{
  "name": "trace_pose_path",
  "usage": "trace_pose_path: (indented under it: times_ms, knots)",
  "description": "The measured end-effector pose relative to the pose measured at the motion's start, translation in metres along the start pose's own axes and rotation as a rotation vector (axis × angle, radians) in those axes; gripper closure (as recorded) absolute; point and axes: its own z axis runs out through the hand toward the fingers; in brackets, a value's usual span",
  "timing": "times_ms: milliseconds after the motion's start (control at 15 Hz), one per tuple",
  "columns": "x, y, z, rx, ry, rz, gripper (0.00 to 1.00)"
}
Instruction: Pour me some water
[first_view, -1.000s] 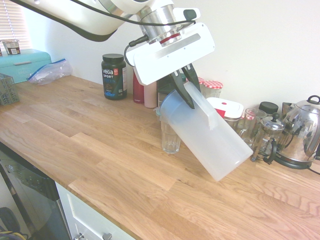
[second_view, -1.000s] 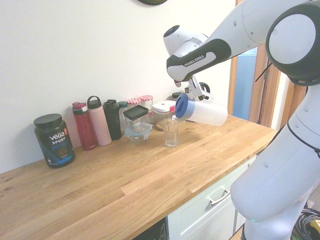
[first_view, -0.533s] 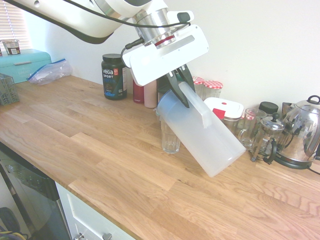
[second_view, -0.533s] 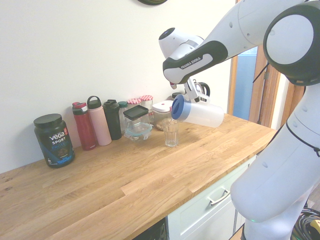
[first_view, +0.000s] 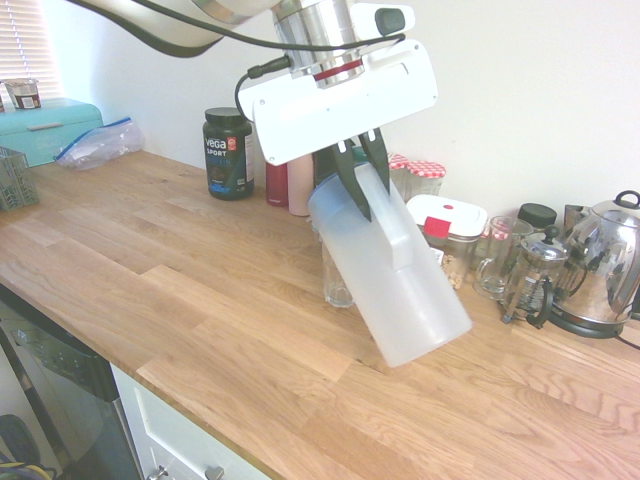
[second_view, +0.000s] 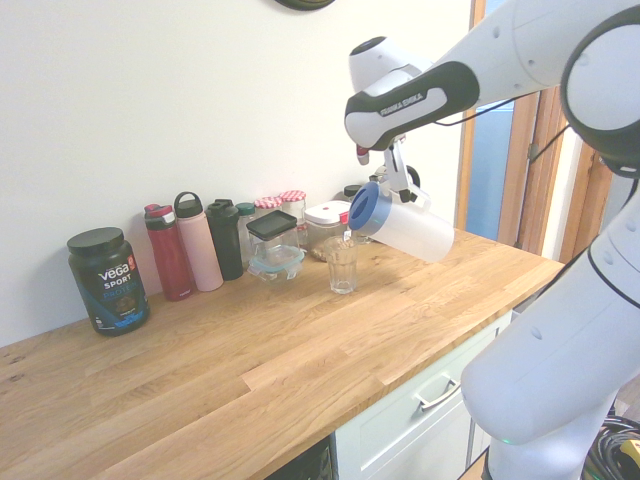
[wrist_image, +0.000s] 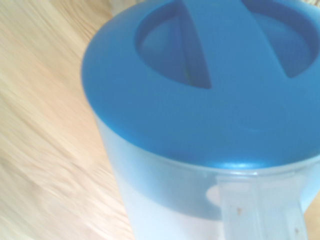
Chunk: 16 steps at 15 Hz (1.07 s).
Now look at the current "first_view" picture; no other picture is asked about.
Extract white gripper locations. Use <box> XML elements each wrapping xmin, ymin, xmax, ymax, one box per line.
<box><xmin>251</xmin><ymin>40</ymin><xmax>440</xmax><ymax>224</ymax></box>

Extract translucent plastic pitcher blue lid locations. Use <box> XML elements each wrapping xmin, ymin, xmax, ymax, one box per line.
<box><xmin>305</xmin><ymin>161</ymin><xmax>474</xmax><ymax>370</ymax></box>

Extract red water bottle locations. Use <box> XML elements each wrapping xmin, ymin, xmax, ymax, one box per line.
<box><xmin>264</xmin><ymin>160</ymin><xmax>291</xmax><ymax>208</ymax></box>

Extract black shaker bottle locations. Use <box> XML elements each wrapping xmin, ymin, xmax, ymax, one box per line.
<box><xmin>313</xmin><ymin>148</ymin><xmax>337</xmax><ymax>188</ymax></box>

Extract pink bottle black lid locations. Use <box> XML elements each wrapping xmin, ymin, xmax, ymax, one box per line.
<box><xmin>285</xmin><ymin>153</ymin><xmax>317</xmax><ymax>218</ymax></box>

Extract cereal container white red lid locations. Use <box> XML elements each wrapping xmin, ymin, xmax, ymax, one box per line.
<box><xmin>405</xmin><ymin>194</ymin><xmax>489</xmax><ymax>292</ymax></box>

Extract clear drinking glass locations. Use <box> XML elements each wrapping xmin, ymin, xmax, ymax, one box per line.
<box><xmin>321</xmin><ymin>239</ymin><xmax>357</xmax><ymax>309</ymax></box>

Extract black Vega protein tub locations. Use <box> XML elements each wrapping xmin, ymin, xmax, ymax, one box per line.
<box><xmin>201</xmin><ymin>106</ymin><xmax>256</xmax><ymax>202</ymax></box>

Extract small jar red checked lid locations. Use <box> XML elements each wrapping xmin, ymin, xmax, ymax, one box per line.
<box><xmin>492</xmin><ymin>219</ymin><xmax>516</xmax><ymax>251</ymax></box>

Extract clear glass mug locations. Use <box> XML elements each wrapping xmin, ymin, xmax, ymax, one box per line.
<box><xmin>473</xmin><ymin>215</ymin><xmax>522</xmax><ymax>302</ymax></box>

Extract glass jar black lid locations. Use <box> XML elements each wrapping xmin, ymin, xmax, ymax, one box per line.
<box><xmin>516</xmin><ymin>201</ymin><xmax>559</xmax><ymax>234</ymax></box>

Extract glass french press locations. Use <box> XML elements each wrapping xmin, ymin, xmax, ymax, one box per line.
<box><xmin>501</xmin><ymin>224</ymin><xmax>572</xmax><ymax>330</ymax></box>

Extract stainless steel electric kettle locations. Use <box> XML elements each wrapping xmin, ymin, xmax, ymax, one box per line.
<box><xmin>546</xmin><ymin>189</ymin><xmax>640</xmax><ymax>340</ymax></box>

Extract clear zip plastic bag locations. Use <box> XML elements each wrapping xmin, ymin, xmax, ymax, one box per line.
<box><xmin>52</xmin><ymin>116</ymin><xmax>147</xmax><ymax>172</ymax></box>

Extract teal bread box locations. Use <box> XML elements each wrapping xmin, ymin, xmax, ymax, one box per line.
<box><xmin>0</xmin><ymin>96</ymin><xmax>109</xmax><ymax>169</ymax></box>

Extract white cabinet drawer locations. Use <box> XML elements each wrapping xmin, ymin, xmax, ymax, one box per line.
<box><xmin>109</xmin><ymin>363</ymin><xmax>274</xmax><ymax>480</ymax></box>

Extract small jar on bread box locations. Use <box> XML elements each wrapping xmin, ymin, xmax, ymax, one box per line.
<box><xmin>3</xmin><ymin>77</ymin><xmax>42</xmax><ymax>111</ymax></box>

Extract white window blinds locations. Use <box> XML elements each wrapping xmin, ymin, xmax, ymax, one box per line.
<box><xmin>0</xmin><ymin>0</ymin><xmax>66</xmax><ymax>101</ymax></box>

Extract black dishwasher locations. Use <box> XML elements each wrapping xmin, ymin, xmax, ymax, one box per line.
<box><xmin>0</xmin><ymin>285</ymin><xmax>144</xmax><ymax>480</ymax></box>

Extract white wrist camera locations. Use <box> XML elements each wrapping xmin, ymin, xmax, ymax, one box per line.
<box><xmin>349</xmin><ymin>1</ymin><xmax>417</xmax><ymax>40</ymax></box>

